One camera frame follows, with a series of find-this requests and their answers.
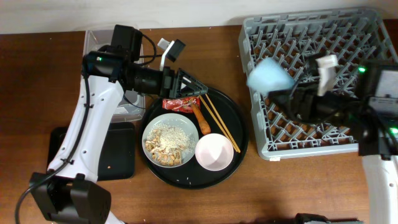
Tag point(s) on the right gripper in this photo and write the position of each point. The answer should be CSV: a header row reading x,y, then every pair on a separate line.
x,y
299,99

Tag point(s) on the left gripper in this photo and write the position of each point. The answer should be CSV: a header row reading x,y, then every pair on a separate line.
x,y
183,75

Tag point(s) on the wooden chopstick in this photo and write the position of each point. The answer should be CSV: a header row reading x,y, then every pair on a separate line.
x,y
222,125
211,112

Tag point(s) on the red snack wrapper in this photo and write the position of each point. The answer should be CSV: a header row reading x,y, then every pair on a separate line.
x,y
181,105

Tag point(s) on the blue plastic cup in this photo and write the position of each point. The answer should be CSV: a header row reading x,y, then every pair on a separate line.
x,y
269,76

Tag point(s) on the white small bowl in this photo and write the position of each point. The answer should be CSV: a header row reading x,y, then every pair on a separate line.
x,y
214,152

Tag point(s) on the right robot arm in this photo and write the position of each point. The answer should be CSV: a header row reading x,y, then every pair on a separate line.
x,y
371,116

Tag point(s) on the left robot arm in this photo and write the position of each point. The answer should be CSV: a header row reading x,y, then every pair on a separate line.
x,y
68,191

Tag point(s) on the grey dishwasher rack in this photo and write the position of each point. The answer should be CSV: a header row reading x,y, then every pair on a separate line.
x,y
353,35

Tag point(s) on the grey plate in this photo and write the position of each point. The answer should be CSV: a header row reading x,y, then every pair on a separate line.
x,y
172,119

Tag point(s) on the orange carrot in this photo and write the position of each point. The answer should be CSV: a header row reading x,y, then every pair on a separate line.
x,y
204,126

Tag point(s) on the rice and nut scraps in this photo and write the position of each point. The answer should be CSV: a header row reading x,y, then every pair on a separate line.
x,y
169,145

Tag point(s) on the clear plastic storage bin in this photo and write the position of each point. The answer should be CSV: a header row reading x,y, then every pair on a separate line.
x,y
129,112

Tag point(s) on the round black tray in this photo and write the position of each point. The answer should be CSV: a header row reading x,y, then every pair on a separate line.
x,y
192,175

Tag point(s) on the black rectangular tray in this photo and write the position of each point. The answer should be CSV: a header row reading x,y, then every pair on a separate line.
x,y
105,152

